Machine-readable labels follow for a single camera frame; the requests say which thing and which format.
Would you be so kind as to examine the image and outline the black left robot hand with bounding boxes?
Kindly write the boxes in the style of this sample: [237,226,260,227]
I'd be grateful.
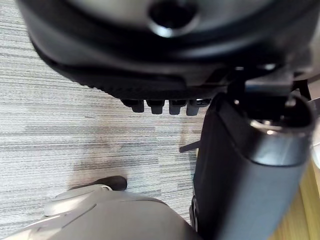
[14,0,320,240]

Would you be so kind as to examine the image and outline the thin black rod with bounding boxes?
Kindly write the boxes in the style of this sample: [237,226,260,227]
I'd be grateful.
[178,139,201,153]

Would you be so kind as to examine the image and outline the dark robot foot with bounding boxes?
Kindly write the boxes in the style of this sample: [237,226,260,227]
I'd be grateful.
[96,175,129,192]

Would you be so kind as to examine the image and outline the light wooden furniture panel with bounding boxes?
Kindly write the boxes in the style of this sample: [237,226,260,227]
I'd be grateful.
[287,157,320,240]

